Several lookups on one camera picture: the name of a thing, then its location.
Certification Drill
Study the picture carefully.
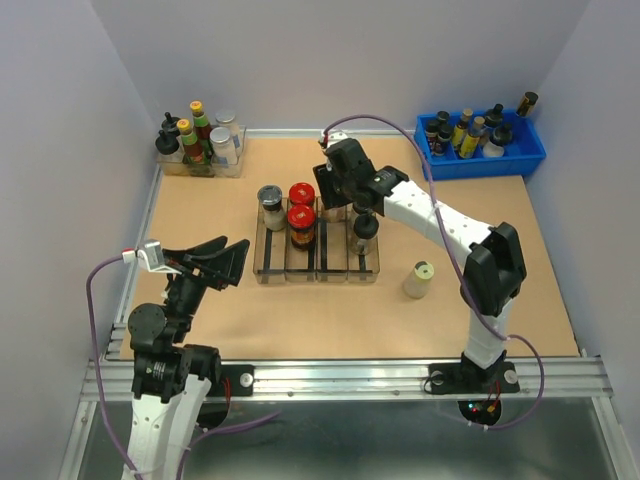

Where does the black knob lid bottle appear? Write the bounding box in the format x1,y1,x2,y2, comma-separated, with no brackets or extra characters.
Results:
349,213,379,255

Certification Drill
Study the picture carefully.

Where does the black knob bottle in bin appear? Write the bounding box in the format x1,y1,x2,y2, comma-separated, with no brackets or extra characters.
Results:
481,103,513,158

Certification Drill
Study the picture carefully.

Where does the red lid sauce jar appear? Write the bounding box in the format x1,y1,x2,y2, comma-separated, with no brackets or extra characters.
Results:
288,182,316,208
287,204,316,251

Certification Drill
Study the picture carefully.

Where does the black knob bottle front left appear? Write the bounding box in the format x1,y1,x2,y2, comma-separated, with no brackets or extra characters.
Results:
155,130,183,163

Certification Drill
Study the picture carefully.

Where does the dark bottle behind blue bin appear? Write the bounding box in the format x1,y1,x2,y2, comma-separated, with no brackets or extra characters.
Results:
515,91,539,118

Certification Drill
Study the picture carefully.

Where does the silver lid jar front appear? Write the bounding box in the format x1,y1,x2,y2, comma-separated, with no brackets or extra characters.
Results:
209,127,239,167

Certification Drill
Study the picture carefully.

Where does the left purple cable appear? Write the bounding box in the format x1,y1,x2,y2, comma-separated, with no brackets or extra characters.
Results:
87,254,144,480

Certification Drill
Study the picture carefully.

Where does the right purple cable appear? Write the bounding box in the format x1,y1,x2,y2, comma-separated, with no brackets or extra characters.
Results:
322,114,545,432

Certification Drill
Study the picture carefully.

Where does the clear corner storage box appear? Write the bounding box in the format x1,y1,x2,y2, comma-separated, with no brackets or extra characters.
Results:
156,135,243,178

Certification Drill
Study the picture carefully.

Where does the yellow lid spice jar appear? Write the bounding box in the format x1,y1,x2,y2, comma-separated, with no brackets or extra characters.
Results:
402,260,435,299

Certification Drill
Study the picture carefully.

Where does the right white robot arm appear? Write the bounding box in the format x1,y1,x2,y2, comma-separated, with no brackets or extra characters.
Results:
313,133,527,390

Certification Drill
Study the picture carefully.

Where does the clear bin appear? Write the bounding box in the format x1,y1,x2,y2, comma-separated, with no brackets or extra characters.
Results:
316,199,348,283
285,200,317,282
253,205,287,287
347,206,380,283

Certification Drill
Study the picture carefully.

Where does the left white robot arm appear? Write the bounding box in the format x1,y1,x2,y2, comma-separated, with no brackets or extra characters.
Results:
121,236,250,479

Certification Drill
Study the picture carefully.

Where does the black knob bottle back left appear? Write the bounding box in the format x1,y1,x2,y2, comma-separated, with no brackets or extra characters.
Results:
161,112,180,137

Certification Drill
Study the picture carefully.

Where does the black cap spice jar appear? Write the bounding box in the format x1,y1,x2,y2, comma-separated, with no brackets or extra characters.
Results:
348,203,368,221

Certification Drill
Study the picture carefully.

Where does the silver lid jar back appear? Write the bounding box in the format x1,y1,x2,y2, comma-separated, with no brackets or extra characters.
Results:
215,109,242,149

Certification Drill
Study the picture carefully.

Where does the aluminium rail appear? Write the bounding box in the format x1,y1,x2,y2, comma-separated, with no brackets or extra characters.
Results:
82,355,614,402

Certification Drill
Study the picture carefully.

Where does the red lid sauce jar back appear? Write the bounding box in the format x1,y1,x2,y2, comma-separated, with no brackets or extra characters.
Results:
288,182,316,208

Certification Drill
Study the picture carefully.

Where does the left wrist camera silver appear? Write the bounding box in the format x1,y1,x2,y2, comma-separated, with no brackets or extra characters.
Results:
121,239,176,274

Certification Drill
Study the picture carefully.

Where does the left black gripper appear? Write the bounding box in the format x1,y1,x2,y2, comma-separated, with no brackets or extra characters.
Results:
163,233,250,339

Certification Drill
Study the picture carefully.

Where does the yellow label bottle in bin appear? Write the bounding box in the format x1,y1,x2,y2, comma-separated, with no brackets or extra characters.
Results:
451,108,485,159

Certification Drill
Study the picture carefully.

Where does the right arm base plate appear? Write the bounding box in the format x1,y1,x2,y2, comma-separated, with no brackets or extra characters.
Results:
427,361,520,396

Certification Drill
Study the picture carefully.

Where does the red lid sauce jar front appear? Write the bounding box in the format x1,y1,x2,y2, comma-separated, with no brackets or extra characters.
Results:
287,204,316,251

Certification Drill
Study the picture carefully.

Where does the purple cable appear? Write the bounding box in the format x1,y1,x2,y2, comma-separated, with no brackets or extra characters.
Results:
87,254,144,480
322,114,545,432

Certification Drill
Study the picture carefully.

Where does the silver lid jar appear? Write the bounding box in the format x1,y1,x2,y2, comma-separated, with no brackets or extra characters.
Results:
215,109,242,149
209,127,239,167

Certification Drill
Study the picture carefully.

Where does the chili sauce bottle front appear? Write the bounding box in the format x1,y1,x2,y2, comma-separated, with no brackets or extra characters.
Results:
176,118,207,165

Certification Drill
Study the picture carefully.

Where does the chili sauce bottle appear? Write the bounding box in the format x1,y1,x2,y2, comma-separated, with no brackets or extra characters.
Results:
190,100,212,156
176,118,207,165

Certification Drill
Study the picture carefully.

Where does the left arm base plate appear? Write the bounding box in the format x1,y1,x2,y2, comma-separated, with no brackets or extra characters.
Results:
207,363,255,398

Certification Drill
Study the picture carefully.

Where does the blue plastic bin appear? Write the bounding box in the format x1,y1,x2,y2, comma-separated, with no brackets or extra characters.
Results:
414,109,546,180

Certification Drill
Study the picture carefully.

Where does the white powder jar black lid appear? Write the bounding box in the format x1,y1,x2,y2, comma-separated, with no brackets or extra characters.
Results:
257,185,287,231

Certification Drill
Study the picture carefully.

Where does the chili sauce bottle back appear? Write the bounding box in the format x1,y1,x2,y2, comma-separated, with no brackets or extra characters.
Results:
190,100,212,156

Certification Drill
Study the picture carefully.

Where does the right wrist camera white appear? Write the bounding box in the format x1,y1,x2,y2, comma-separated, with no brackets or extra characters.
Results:
318,130,349,152

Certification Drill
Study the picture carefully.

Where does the pink lid spice jar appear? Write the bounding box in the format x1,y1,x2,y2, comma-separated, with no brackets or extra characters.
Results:
321,207,346,223

